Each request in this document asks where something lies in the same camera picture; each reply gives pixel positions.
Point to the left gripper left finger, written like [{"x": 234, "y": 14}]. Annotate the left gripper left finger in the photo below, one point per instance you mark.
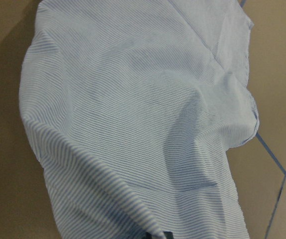
[{"x": 148, "y": 236}]

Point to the light blue striped shirt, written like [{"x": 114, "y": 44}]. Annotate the light blue striped shirt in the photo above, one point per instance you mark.
[{"x": 130, "y": 107}]

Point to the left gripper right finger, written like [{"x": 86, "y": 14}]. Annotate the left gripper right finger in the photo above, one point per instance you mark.
[{"x": 168, "y": 235}]

